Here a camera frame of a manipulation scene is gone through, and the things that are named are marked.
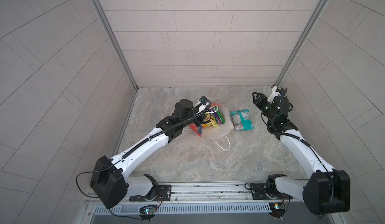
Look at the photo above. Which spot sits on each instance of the teal snack packet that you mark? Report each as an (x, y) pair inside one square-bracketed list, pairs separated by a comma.
[(241, 120)]

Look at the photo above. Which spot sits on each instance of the circuit board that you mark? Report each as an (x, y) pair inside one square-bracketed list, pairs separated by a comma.
[(148, 210), (278, 210)]

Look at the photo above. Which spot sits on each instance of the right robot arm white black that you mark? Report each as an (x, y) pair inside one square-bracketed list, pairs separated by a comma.
[(327, 190)]

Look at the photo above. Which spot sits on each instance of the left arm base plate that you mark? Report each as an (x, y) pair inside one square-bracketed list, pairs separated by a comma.
[(158, 193)]

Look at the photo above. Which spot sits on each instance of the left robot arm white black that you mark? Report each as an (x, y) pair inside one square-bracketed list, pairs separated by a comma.
[(111, 177)]

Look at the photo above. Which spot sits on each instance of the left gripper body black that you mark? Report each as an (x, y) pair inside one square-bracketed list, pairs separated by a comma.
[(196, 120)]

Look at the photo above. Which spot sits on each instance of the red paper gift bag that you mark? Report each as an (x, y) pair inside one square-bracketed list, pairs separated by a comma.
[(217, 134)]

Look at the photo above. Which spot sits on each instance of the right circuit board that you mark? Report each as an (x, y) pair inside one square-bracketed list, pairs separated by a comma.
[(278, 210)]

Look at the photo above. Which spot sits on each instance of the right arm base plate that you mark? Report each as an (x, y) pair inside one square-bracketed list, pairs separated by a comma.
[(259, 192)]

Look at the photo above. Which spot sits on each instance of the left circuit board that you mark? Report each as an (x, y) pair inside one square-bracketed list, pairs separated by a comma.
[(148, 210)]

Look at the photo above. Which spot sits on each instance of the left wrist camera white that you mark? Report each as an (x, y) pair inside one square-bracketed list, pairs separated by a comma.
[(204, 102)]

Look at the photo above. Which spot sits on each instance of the aluminium mounting rail frame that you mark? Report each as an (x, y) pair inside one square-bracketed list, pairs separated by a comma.
[(204, 203)]

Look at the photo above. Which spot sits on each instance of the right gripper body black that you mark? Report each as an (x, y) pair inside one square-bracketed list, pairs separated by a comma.
[(270, 115)]

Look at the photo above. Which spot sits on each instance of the yellow green snack packet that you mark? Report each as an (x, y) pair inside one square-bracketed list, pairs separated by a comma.
[(210, 121)]

